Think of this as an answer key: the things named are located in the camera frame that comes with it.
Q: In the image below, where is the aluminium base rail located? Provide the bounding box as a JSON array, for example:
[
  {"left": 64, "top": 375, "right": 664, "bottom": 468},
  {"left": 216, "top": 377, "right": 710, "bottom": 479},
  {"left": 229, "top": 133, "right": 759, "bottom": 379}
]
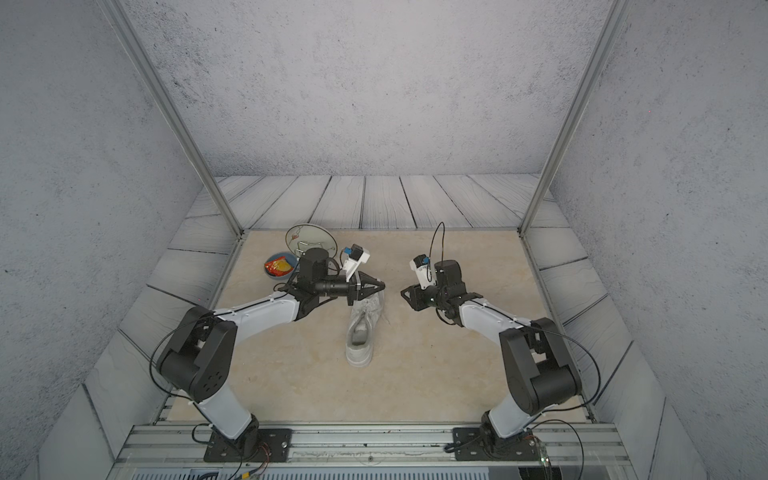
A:
[{"left": 109, "top": 421, "right": 636, "bottom": 479}]

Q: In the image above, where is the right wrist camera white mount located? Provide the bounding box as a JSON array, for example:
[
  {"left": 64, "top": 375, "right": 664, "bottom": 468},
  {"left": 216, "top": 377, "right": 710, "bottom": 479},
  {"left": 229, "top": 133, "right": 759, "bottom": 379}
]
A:
[{"left": 409, "top": 254, "right": 435, "bottom": 290}]

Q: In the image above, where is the blue ceramic bowl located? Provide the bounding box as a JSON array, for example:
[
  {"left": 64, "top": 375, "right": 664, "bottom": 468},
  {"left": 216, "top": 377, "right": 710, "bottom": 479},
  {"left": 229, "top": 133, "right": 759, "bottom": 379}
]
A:
[{"left": 263, "top": 252, "right": 298, "bottom": 281}]

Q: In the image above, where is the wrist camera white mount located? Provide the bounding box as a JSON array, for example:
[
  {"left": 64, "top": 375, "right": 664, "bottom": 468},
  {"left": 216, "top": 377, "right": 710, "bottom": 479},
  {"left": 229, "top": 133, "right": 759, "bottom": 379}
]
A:
[
  {"left": 409, "top": 254, "right": 435, "bottom": 290},
  {"left": 342, "top": 244, "right": 370, "bottom": 281}
]

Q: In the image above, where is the white sneaker shoe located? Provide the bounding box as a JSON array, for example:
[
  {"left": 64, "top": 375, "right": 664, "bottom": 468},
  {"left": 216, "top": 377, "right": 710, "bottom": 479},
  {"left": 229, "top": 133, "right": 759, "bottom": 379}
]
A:
[{"left": 345, "top": 301, "right": 381, "bottom": 368}]

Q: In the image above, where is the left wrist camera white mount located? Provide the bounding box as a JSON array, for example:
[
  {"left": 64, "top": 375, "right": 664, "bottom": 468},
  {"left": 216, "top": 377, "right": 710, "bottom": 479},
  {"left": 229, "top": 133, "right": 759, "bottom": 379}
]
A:
[{"left": 342, "top": 244, "right": 370, "bottom": 281}]

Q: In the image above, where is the black right camera cable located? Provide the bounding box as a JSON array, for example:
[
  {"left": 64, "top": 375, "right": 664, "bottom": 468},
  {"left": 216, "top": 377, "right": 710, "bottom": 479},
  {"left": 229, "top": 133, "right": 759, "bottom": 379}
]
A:
[{"left": 428, "top": 221, "right": 448, "bottom": 265}]

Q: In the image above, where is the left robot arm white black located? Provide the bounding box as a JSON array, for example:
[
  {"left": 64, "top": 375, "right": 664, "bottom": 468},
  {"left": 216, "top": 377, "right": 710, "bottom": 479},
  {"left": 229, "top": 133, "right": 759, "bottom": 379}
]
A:
[{"left": 152, "top": 244, "right": 385, "bottom": 461}]

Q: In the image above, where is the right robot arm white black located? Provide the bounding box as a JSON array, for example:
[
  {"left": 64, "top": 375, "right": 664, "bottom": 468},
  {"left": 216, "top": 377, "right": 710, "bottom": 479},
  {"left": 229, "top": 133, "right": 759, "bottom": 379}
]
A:
[{"left": 401, "top": 255, "right": 582, "bottom": 460}]

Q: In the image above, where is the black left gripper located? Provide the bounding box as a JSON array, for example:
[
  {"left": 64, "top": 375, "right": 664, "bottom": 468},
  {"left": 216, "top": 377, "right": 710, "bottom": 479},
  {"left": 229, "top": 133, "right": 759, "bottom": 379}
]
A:
[{"left": 313, "top": 272, "right": 384, "bottom": 308}]

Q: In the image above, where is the white shoelace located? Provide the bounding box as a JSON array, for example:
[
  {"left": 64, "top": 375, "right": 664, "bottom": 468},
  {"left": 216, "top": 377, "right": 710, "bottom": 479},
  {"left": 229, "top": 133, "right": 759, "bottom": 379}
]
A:
[{"left": 359, "top": 291, "right": 385, "bottom": 322}]

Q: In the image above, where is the red yellow snack packet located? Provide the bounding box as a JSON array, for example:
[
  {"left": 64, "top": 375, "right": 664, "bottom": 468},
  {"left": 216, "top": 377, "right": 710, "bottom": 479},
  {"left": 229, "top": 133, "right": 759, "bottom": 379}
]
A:
[{"left": 264, "top": 256, "right": 294, "bottom": 278}]

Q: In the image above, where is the aluminium frame post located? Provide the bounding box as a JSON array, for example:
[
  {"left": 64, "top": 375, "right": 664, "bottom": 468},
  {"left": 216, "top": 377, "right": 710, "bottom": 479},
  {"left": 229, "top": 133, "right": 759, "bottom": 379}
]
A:
[
  {"left": 518, "top": 0, "right": 632, "bottom": 239},
  {"left": 98, "top": 0, "right": 244, "bottom": 240}
]

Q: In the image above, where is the right aluminium frame post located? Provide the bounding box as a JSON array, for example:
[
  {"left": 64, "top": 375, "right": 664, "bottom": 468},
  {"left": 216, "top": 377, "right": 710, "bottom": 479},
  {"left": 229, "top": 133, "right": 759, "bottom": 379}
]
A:
[{"left": 518, "top": 0, "right": 632, "bottom": 239}]

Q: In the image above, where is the left aluminium frame post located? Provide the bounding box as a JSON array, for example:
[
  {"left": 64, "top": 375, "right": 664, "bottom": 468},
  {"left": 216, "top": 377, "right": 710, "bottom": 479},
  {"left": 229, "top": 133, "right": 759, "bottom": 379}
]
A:
[{"left": 98, "top": 0, "right": 244, "bottom": 240}]

